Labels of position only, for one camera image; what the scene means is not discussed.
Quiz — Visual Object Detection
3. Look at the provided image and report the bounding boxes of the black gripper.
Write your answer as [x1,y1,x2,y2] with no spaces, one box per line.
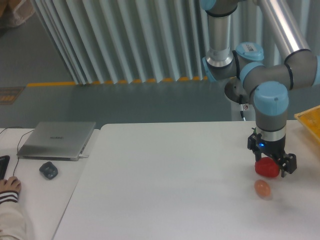
[247,133,297,177]

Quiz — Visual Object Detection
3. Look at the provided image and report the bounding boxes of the red bell pepper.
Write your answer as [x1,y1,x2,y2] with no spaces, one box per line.
[254,156,280,178]

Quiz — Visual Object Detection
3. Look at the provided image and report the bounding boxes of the white striped sleeve forearm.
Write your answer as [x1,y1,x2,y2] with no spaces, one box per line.
[0,190,28,240]

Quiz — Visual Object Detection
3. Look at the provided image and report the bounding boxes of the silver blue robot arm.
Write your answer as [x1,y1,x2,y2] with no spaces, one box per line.
[200,0,320,176]

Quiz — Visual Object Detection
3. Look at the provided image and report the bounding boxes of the person's hand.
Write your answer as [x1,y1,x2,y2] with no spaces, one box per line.
[0,176,22,194]

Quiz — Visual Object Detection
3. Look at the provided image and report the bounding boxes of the brown egg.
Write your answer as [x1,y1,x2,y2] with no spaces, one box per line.
[254,179,271,198]

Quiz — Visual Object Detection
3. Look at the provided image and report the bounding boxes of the yellow plastic basket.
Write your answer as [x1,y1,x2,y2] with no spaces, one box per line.
[294,105,320,143]

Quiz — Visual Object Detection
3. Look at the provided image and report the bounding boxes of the white folding partition screen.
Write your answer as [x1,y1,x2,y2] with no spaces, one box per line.
[31,0,320,85]

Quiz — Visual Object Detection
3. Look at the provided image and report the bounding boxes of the dark grey earbuds case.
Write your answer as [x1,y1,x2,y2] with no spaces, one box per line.
[39,161,59,180]

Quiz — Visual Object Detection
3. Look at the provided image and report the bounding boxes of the silver closed laptop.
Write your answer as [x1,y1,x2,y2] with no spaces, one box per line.
[17,121,96,161]

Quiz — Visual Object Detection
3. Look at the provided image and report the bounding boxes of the black keyboard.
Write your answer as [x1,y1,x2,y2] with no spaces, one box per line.
[0,155,10,180]

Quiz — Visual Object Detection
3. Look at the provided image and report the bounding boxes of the black white robot base cable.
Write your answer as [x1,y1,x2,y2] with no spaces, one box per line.
[238,94,247,122]

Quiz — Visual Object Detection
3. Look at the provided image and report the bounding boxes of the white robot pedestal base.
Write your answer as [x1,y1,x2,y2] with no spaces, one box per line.
[224,77,255,121]

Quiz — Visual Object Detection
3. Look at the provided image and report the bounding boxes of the black laptop cable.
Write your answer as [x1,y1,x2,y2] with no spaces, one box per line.
[0,126,36,179]

